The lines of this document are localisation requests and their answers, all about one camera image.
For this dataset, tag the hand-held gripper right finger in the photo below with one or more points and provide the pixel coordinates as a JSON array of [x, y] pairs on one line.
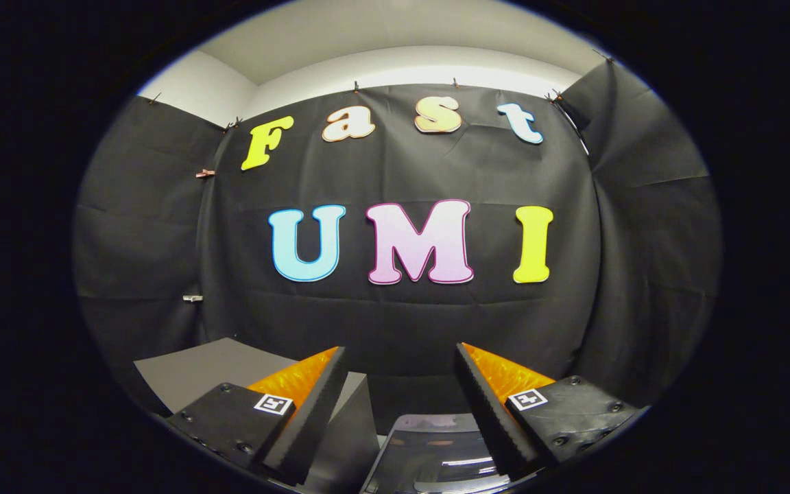
[[487, 418]]

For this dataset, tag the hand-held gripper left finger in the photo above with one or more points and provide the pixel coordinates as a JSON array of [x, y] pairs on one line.
[[313, 418]]

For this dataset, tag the dark glass washing machine lid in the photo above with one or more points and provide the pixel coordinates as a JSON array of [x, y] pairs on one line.
[[429, 460]]

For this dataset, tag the grey square table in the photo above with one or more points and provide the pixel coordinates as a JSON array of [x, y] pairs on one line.
[[210, 370]]

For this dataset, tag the silver clip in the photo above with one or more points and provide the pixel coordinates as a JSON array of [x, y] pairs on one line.
[[193, 298]]

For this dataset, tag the pink clip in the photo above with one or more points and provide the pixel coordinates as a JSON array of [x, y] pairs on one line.
[[205, 173]]

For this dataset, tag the row of small black clips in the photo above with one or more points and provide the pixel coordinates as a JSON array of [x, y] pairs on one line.
[[356, 86]]

